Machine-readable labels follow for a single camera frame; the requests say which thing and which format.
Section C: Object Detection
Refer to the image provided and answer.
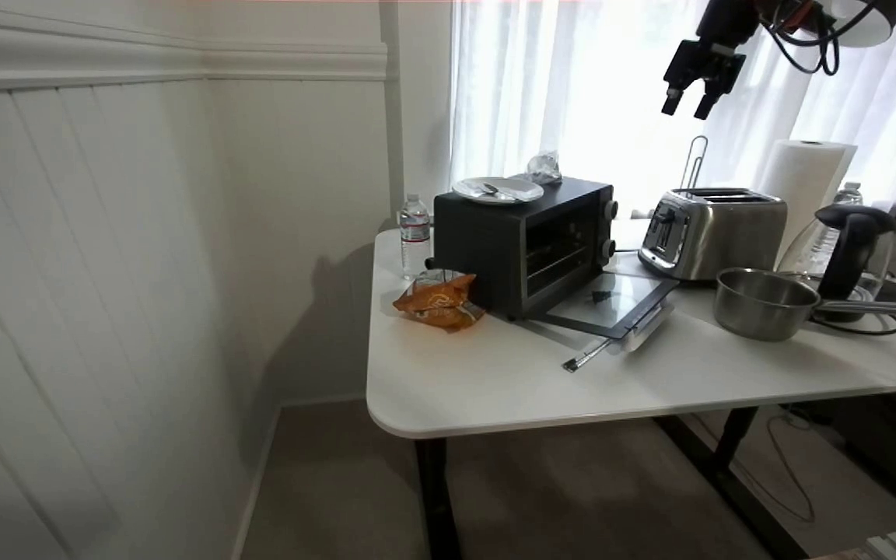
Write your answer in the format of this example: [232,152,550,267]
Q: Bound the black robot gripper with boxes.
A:
[660,0,764,124]

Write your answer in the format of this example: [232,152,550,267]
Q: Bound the glass toaster oven door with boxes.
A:
[517,270,681,373]

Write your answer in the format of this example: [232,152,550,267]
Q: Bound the black kettle base cable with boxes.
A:
[806,307,896,339]

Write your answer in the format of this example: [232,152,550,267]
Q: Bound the black table frame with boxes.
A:
[412,403,814,560]

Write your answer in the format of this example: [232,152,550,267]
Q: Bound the desk lamp shade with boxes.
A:
[784,0,896,49]

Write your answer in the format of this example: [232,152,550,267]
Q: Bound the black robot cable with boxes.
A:
[756,0,845,78]

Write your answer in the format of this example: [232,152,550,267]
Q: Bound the white paper towel roll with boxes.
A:
[756,137,859,273]

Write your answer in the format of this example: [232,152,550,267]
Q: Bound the white plate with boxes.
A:
[450,173,547,209]

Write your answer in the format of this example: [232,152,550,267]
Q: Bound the crumpled clear plastic wrap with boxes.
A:
[525,149,567,189]

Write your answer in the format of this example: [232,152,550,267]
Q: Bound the orange chip bag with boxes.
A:
[391,267,489,337]

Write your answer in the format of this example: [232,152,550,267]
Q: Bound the white sheer curtain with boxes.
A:
[446,0,896,227]

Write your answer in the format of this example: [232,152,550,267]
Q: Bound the glass kettle with black handle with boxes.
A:
[812,199,896,304]

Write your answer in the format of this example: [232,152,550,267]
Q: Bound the black round kettle base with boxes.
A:
[848,270,896,310]

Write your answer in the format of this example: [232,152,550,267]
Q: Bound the black toaster oven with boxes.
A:
[430,176,618,323]

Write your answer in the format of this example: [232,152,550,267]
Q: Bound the thin floor cable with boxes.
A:
[763,410,820,526]

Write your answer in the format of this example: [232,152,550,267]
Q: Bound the silver toaster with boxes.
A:
[634,182,789,285]

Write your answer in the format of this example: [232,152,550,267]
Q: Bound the steel saucepan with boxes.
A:
[714,265,896,344]

